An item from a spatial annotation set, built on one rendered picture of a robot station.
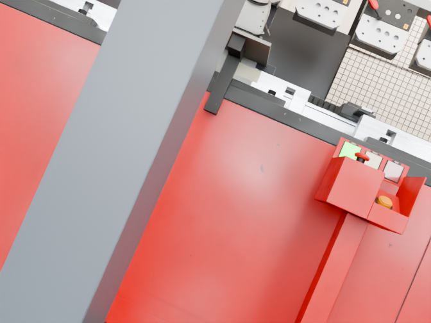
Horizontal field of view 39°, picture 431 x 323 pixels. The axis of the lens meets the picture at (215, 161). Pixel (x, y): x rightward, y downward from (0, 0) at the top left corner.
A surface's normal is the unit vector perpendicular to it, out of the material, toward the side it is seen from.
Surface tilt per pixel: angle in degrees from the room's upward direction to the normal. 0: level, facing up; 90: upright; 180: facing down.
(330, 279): 90
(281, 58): 90
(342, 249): 90
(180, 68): 90
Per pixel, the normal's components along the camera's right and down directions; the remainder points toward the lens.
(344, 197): 0.02, -0.02
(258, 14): -0.19, 0.59
